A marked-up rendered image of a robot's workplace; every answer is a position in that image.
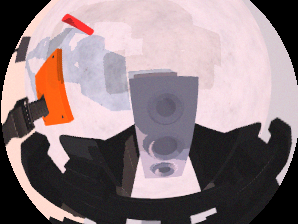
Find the red peg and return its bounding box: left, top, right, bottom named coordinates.
left=63, top=14, right=94, bottom=36

